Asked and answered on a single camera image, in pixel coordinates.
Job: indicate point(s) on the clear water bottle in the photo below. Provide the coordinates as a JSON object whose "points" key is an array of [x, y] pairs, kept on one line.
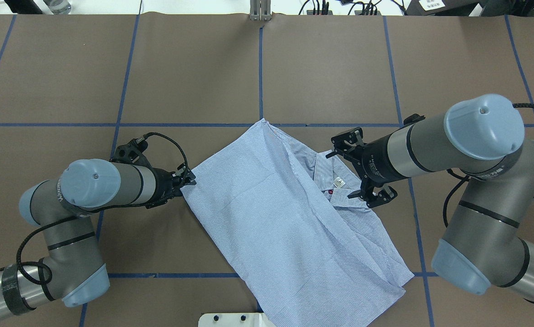
{"points": [[58, 7]]}

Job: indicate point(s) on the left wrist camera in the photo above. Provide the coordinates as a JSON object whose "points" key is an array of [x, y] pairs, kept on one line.
{"points": [[132, 153]]}

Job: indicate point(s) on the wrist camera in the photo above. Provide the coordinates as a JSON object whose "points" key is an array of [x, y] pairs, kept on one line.
{"points": [[413, 119], [132, 153]]}

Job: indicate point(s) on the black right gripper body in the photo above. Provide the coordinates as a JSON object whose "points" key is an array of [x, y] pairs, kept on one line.
{"points": [[376, 157]]}

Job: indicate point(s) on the aluminium frame post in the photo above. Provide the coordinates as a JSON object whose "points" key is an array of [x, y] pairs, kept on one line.
{"points": [[260, 10]]}

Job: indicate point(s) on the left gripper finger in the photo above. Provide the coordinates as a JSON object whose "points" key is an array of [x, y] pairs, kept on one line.
{"points": [[175, 191], [184, 178]]}

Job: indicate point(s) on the blue striped button shirt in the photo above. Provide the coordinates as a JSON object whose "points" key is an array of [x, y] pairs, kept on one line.
{"points": [[280, 214]]}

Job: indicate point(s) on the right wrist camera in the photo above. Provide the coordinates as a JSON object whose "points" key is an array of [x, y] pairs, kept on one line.
{"points": [[413, 119]]}

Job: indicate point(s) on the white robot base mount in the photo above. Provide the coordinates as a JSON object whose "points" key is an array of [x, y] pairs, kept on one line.
{"points": [[253, 319]]}

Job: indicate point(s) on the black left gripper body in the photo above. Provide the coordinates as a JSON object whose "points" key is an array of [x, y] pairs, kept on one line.
{"points": [[161, 186]]}

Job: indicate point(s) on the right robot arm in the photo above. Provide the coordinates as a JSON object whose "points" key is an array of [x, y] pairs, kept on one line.
{"points": [[485, 139]]}

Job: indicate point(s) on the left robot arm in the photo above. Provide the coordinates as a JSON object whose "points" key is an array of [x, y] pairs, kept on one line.
{"points": [[60, 259]]}

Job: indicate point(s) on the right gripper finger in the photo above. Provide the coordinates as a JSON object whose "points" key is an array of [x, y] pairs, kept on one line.
{"points": [[348, 145], [374, 199]]}

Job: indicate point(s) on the black box with label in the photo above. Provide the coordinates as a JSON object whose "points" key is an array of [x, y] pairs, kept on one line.
{"points": [[440, 7]]}

